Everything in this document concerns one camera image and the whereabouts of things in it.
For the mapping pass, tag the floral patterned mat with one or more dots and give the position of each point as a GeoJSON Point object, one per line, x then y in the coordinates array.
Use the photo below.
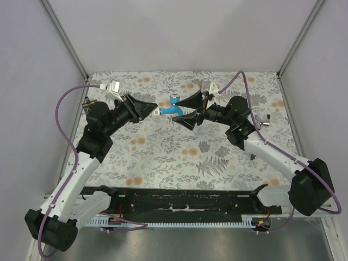
{"type": "Point", "coordinates": [158, 153]}

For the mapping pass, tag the small chrome faucet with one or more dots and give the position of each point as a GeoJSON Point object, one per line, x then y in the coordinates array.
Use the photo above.
{"type": "Point", "coordinates": [262, 123]}

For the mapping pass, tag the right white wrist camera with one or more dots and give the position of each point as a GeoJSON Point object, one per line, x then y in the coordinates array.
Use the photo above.
{"type": "Point", "coordinates": [210, 87]}

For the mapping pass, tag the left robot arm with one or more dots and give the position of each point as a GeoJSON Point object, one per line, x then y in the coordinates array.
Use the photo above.
{"type": "Point", "coordinates": [58, 220]}

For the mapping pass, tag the dark metal faucet left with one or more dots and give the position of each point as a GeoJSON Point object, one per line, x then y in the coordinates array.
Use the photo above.
{"type": "Point", "coordinates": [87, 104]}

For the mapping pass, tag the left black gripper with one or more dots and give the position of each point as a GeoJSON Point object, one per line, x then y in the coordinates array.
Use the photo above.
{"type": "Point", "coordinates": [138, 110]}

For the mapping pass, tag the right aluminium frame post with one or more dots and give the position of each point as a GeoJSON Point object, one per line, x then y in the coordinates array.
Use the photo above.
{"type": "Point", "coordinates": [301, 35]}

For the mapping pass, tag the white plastic elbow fitting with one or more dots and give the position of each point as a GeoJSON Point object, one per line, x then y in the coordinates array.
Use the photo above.
{"type": "Point", "coordinates": [156, 112]}

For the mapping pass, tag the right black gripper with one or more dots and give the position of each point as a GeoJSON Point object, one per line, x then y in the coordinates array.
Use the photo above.
{"type": "Point", "coordinates": [196, 101]}

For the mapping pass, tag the left aluminium frame post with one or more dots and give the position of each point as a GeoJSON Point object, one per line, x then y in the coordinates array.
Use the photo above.
{"type": "Point", "coordinates": [64, 38]}

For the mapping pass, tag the aluminium frame post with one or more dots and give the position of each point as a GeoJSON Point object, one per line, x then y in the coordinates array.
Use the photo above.
{"type": "Point", "coordinates": [64, 38]}
{"type": "Point", "coordinates": [301, 35]}

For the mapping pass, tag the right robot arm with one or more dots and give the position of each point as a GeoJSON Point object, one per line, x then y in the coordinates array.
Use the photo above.
{"type": "Point", "coordinates": [311, 184]}

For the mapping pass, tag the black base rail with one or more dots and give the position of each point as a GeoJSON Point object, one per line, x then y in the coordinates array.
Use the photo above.
{"type": "Point", "coordinates": [187, 206]}

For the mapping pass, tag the blue plastic faucet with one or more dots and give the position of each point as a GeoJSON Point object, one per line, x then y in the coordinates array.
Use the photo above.
{"type": "Point", "coordinates": [173, 108]}

